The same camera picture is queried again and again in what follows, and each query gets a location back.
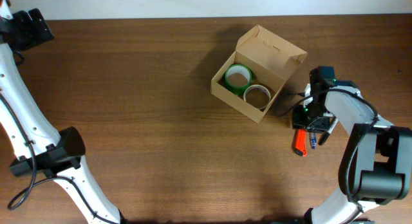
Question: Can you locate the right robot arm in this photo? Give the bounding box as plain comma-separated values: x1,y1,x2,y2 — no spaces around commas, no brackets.
292,66,411,223

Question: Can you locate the blue ballpoint pen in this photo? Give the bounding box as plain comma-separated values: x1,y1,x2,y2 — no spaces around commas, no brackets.
310,133,317,149

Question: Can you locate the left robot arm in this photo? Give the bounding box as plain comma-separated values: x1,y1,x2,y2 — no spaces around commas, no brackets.
1,0,127,223

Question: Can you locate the brown cardboard box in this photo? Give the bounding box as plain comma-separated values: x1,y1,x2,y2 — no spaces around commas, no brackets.
211,25,307,124

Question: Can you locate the green tape roll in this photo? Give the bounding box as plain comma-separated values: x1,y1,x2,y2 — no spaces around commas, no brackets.
223,64,252,95

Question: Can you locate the orange utility knife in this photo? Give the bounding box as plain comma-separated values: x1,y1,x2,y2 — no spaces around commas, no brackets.
294,129,307,156

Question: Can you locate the white tape roll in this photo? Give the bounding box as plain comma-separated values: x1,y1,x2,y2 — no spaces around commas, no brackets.
243,84,272,110

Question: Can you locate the black permanent marker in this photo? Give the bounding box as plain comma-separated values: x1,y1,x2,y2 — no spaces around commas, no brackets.
318,117,339,145

